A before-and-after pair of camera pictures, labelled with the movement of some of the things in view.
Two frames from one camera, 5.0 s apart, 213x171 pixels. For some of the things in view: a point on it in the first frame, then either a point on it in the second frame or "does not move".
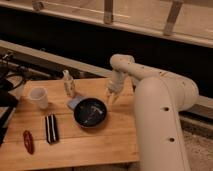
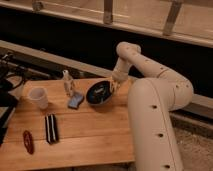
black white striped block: (51, 129) does not move
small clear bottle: (69, 85) does not move
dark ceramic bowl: (90, 112) to (99, 92)
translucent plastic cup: (39, 95) does not move
